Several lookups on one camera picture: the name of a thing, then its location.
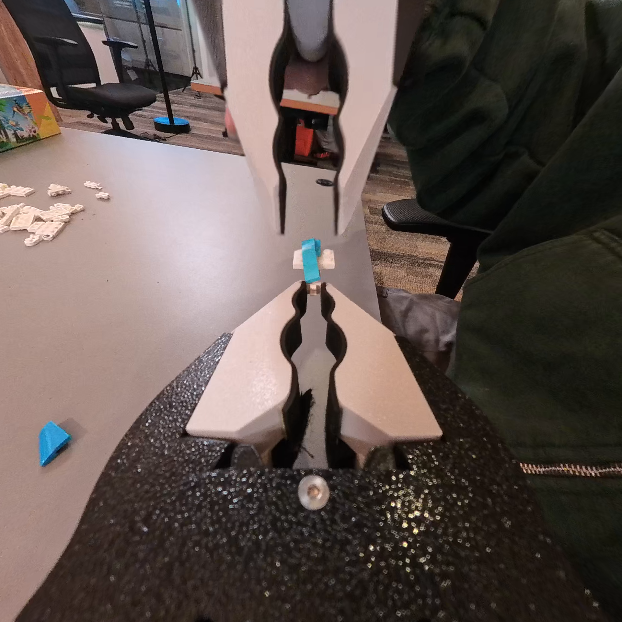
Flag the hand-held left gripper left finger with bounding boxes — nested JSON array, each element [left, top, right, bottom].
[[185, 281, 308, 468]]

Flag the black office chair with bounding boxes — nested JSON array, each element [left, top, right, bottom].
[[2, 0, 157, 135]]

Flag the colourful lego set box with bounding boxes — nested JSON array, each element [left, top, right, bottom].
[[0, 84, 61, 154]]

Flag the white orange edged desk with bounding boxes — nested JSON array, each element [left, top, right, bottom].
[[190, 80, 341, 117]]

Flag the wooden post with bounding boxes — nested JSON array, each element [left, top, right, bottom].
[[0, 0, 61, 122]]

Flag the pile of white lego pieces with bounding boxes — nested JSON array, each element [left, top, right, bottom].
[[0, 181, 111, 247]]

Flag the white and blue lego assembly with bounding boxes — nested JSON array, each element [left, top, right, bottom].
[[293, 238, 337, 295]]

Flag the light stand with blue base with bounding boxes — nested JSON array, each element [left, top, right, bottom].
[[143, 0, 191, 135]]

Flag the thin black tripod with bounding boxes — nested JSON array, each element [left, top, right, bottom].
[[184, 29, 205, 94]]

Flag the grey trousers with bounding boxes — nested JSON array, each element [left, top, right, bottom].
[[377, 286, 462, 363]]

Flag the blue lego slope piece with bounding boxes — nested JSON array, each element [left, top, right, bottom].
[[39, 420, 72, 467]]

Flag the person in dark green jacket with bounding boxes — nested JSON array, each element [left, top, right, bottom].
[[389, 0, 622, 622]]

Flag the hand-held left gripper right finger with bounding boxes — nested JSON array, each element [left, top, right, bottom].
[[321, 282, 444, 468]]

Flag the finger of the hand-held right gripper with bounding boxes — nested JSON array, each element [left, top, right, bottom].
[[221, 0, 293, 237], [332, 0, 400, 237]]

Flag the person's right hand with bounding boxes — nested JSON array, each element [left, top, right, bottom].
[[283, 58, 328, 95]]

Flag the person's right forearm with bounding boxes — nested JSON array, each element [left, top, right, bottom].
[[389, 0, 550, 156]]

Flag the orange bag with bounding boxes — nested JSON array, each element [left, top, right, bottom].
[[295, 119, 317, 157]]

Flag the black chair armrest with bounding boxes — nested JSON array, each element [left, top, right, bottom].
[[381, 198, 492, 300]]

